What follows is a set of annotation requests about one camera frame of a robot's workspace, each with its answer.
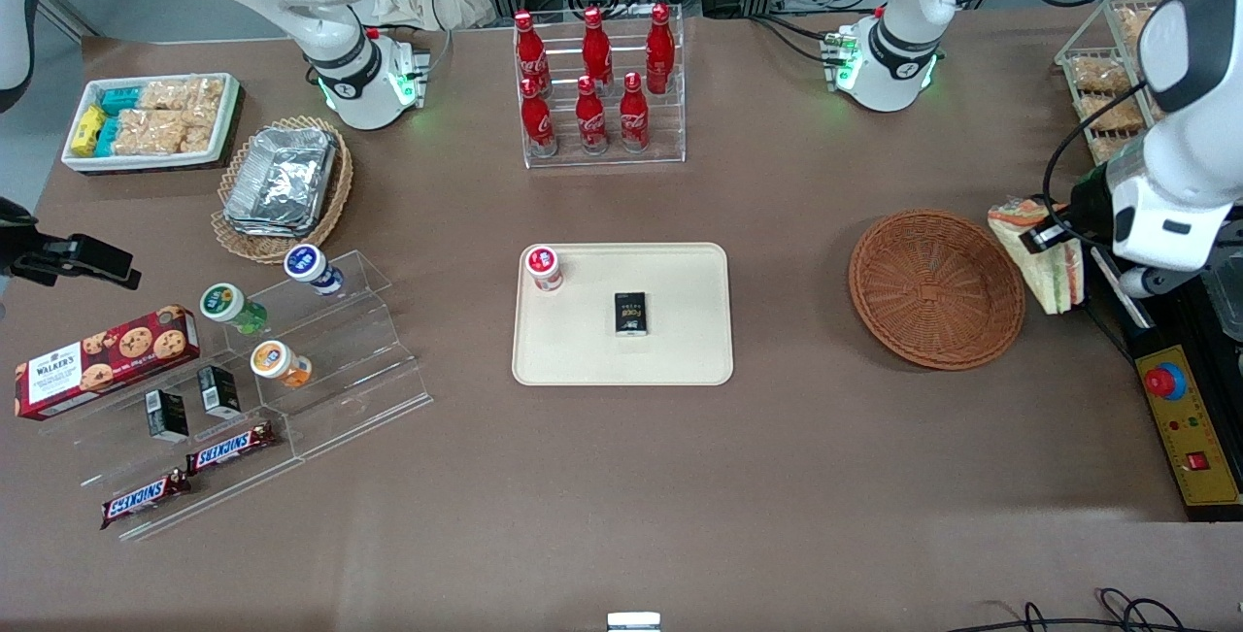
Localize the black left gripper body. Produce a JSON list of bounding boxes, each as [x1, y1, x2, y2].
[[1068, 166, 1119, 241]]

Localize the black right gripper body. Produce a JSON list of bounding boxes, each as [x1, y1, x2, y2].
[[0, 195, 74, 288]]

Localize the triangle sandwich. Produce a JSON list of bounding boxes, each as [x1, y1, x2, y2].
[[988, 197, 1087, 316]]

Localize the white snack tray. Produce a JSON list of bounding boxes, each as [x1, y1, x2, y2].
[[61, 73, 242, 175]]

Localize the brown wicker basket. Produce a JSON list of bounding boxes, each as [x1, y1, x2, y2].
[[848, 210, 1026, 371]]

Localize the light wicker basket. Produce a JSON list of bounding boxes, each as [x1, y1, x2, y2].
[[211, 116, 354, 265]]

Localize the cream plastic tray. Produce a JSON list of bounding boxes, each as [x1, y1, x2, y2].
[[512, 243, 734, 387]]

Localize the red Walkers cookie box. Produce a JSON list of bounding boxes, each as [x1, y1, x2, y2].
[[15, 305, 201, 421]]

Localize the yellow snack pack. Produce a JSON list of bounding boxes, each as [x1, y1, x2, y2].
[[71, 105, 107, 158]]

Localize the green lid gum jar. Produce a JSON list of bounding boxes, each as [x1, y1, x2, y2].
[[200, 283, 269, 337]]

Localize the small black barcode box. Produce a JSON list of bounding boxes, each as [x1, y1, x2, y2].
[[197, 365, 243, 420], [146, 389, 190, 445]]

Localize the stack of foil containers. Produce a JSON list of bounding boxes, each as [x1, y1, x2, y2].
[[223, 126, 339, 239]]

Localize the orange lid gum jar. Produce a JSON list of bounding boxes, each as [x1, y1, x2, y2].
[[251, 340, 315, 391]]

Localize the blue purple gum jar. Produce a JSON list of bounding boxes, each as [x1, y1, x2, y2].
[[284, 244, 345, 298]]

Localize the Snickers chocolate bar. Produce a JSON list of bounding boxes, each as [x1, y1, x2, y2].
[[185, 421, 279, 476], [100, 470, 193, 531]]

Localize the yellow emergency stop box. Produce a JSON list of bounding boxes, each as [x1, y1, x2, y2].
[[1133, 345, 1243, 510]]

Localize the clear acrylic stepped display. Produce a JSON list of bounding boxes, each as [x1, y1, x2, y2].
[[39, 249, 434, 545]]

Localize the clear acrylic bottle rack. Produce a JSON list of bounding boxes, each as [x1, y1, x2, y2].
[[514, 6, 688, 170]]

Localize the black box gold print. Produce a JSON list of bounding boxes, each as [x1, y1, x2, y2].
[[614, 292, 649, 337]]

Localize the red cola bottle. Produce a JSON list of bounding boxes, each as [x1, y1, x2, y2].
[[514, 11, 553, 95], [520, 79, 558, 158], [646, 3, 676, 96], [619, 73, 651, 153], [575, 76, 609, 156], [582, 7, 614, 89]]

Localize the red gum jar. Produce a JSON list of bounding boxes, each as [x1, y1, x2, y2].
[[524, 245, 565, 293]]

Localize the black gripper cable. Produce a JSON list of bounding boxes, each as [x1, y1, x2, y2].
[[1042, 79, 1153, 225]]

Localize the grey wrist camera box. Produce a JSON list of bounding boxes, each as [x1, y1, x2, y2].
[[1119, 266, 1182, 301]]

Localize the white wire basket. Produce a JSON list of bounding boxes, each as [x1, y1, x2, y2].
[[1055, 0, 1182, 167]]

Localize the black floor cables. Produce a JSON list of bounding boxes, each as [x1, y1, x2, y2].
[[947, 587, 1243, 632]]

